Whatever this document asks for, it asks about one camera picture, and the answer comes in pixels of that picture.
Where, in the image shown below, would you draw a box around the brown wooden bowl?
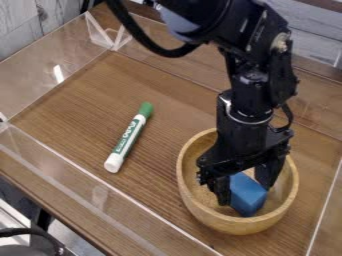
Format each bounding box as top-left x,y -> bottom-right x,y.
177,128 -> 300,235

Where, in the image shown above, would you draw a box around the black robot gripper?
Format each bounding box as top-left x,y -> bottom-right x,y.
197,90 -> 294,206

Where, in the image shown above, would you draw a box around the black metal table frame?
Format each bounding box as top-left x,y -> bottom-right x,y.
0,176 -> 95,256

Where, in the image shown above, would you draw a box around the green and white marker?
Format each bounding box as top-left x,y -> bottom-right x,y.
105,102 -> 154,173

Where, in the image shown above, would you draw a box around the blue rectangular block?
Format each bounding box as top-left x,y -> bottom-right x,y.
230,172 -> 268,217

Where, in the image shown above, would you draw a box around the black cable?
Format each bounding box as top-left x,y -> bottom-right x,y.
105,0 -> 202,59

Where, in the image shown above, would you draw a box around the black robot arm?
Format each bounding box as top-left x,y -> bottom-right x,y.
155,0 -> 298,206

